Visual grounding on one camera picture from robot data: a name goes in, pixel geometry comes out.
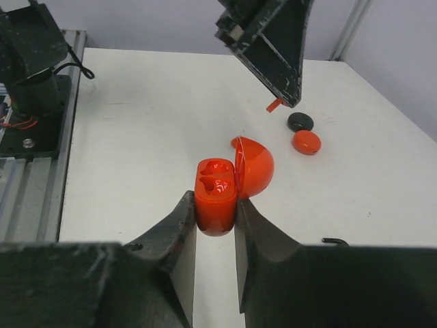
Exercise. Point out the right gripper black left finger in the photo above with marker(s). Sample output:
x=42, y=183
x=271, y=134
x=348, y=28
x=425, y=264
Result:
x=148, y=282

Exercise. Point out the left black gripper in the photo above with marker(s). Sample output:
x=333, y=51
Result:
x=275, y=58

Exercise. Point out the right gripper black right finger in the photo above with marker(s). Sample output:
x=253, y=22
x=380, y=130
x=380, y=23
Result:
x=283, y=283

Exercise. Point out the orange earbud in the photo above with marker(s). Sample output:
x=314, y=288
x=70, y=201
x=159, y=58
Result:
x=272, y=106

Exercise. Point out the black earbud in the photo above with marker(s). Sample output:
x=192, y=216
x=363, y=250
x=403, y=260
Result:
x=334, y=241

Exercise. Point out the orange charging case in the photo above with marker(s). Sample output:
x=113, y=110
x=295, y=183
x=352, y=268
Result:
x=220, y=183
x=306, y=142

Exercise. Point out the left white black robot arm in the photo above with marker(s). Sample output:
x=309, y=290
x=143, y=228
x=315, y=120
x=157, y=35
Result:
x=33, y=54

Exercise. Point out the left aluminium frame post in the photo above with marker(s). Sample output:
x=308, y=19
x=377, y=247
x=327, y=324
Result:
x=349, y=30

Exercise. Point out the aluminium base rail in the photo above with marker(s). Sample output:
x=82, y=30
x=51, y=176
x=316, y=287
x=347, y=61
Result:
x=32, y=192

